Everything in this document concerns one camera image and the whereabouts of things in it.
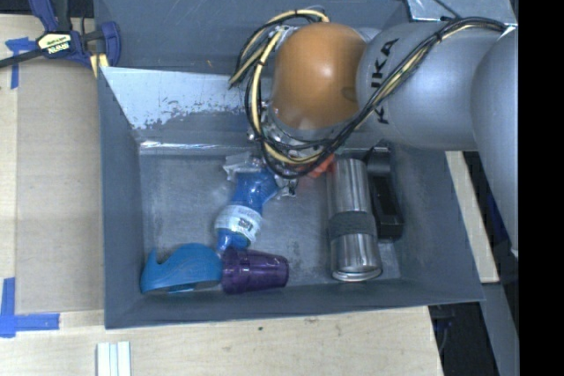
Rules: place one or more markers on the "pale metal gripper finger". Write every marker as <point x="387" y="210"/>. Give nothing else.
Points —
<point x="238" y="168"/>
<point x="285" y="187"/>

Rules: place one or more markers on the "small orange object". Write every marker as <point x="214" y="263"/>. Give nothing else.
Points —
<point x="321" y="168"/>

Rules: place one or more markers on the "blue bottle with white label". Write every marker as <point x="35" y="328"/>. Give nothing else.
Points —
<point x="247" y="207"/>

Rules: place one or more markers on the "grey metal bin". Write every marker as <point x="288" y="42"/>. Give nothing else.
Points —
<point x="176" y="198"/>

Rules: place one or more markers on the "steel tumbler with black band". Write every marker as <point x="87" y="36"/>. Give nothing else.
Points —
<point x="352" y="207"/>

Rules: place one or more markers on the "purple plastic cup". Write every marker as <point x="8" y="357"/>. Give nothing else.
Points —
<point x="253" y="272"/>

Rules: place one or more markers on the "black rectangular box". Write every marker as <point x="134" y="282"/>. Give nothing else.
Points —
<point x="388" y="207"/>

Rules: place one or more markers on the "blue whale-shaped toy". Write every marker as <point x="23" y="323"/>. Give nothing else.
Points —
<point x="185" y="268"/>

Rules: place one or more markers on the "brown cardboard board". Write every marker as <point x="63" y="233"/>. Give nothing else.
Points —
<point x="57" y="189"/>

